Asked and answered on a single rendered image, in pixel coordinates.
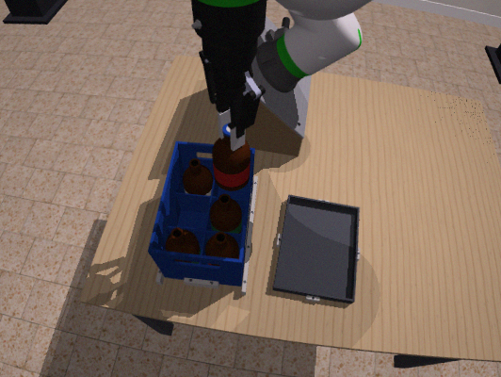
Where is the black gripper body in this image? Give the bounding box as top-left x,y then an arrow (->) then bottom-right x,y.
202,38 -> 258,89

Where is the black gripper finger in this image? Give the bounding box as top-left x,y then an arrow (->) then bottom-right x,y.
222,71 -> 266,151
199,50 -> 231,139

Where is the brown glass bottle with red label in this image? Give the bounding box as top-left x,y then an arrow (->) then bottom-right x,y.
212,124 -> 251,191

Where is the blue plastic bottle crate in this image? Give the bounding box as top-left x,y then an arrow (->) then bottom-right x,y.
148,150 -> 254,287

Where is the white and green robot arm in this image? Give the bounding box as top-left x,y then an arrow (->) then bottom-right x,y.
191,0 -> 372,93

